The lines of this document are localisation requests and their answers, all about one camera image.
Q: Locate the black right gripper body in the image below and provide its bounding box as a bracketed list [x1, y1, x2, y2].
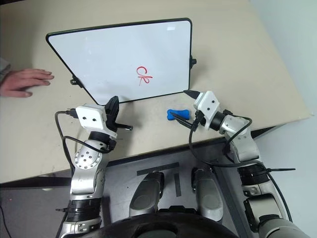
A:
[194, 110, 206, 126]

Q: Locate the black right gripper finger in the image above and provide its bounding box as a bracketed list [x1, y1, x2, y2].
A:
[183, 90, 200, 99]
[173, 112, 193, 129]

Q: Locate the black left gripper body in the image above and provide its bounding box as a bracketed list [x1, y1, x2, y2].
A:
[106, 113, 119, 132]

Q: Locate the blue bone-shaped eraser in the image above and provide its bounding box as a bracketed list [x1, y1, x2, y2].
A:
[166, 108, 191, 122]

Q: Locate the person's bare hand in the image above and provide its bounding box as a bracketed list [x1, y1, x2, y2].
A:
[0, 68, 55, 98]

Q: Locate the black-framed whiteboard on stand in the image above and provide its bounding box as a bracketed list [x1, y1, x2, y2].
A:
[46, 17, 197, 106]

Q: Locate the grey left robot foot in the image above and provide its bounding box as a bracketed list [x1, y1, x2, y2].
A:
[128, 171, 165, 219]

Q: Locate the grey robot foot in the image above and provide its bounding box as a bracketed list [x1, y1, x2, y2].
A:
[191, 168, 224, 222]
[128, 171, 165, 219]

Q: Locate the grey right robot foot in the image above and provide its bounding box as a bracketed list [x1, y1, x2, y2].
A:
[191, 168, 224, 222]

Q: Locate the dark rounded robot torso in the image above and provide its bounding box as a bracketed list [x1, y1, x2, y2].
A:
[98, 205, 239, 238]

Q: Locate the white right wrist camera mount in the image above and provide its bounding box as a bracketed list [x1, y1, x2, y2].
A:
[194, 91, 221, 131]

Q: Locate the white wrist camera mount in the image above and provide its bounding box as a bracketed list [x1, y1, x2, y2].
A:
[194, 91, 221, 131]
[75, 103, 118, 138]

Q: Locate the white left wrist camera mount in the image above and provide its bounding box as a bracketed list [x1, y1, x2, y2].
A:
[75, 103, 118, 138]

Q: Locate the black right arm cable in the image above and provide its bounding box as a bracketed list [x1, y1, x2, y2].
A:
[188, 116, 294, 223]

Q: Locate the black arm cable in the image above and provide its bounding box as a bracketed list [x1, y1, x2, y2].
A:
[188, 116, 294, 223]
[54, 108, 115, 174]

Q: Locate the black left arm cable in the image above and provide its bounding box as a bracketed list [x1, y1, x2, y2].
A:
[54, 108, 115, 174]

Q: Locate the black cable tie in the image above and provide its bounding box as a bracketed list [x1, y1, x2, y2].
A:
[265, 167, 297, 173]

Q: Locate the thin black floor cable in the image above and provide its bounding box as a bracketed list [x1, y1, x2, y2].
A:
[0, 205, 12, 238]

